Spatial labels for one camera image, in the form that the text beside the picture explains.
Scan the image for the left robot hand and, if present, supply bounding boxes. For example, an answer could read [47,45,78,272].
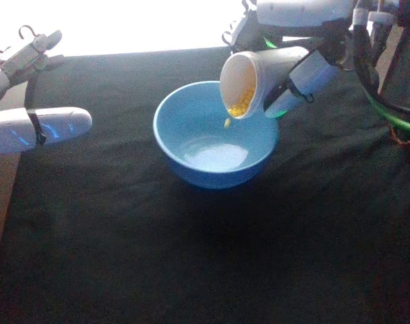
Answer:
[0,25,93,156]

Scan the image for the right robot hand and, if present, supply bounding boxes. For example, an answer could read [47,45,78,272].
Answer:
[221,0,357,119]

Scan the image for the white cup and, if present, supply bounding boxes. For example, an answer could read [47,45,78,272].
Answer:
[219,46,310,119]

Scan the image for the yellow beads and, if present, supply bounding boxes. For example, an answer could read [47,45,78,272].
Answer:
[223,86,257,129]

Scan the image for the blue bowl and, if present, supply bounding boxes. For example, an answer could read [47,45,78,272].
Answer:
[152,80,281,190]

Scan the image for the black table cloth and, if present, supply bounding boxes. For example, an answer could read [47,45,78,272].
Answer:
[0,45,410,324]

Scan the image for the green cable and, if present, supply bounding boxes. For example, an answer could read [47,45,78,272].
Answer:
[359,82,410,136]

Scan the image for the red braided cable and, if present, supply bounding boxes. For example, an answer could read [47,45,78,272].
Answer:
[386,120,410,147]

